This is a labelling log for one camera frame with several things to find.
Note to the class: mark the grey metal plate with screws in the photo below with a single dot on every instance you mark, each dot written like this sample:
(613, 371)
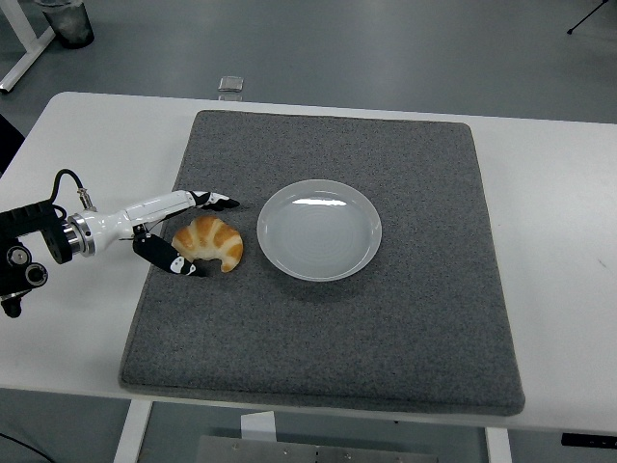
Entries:
(289, 452)

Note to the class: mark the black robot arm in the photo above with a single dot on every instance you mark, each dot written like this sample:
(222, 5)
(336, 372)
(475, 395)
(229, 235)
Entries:
(29, 217)

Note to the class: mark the dark mesh trash bin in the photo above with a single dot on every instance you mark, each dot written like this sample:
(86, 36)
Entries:
(70, 26)

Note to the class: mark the white desk frame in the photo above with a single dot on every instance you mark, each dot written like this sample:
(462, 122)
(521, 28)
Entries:
(24, 53)

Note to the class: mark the black tripod leg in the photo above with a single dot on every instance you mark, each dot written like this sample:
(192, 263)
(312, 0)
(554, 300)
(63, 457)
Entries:
(585, 19)

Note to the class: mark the golden croissant bread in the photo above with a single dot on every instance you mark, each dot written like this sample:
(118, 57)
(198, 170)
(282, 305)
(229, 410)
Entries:
(217, 241)

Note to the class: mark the grey felt mat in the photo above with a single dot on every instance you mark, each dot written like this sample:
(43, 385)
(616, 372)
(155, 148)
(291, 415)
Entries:
(313, 337)

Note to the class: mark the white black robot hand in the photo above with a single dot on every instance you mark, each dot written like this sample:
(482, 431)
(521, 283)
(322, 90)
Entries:
(144, 207)

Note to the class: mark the light grey round plate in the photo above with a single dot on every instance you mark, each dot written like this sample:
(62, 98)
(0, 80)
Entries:
(318, 236)

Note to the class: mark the white paper label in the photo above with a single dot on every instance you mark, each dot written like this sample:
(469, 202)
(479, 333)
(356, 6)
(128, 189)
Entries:
(258, 425)

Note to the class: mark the black desk control panel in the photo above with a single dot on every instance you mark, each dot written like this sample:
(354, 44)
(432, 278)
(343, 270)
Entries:
(588, 439)

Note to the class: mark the white table leg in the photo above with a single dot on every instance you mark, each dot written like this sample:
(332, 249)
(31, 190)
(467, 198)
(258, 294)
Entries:
(132, 434)
(499, 446)

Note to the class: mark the black floor object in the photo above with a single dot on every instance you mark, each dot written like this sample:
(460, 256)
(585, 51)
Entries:
(8, 144)

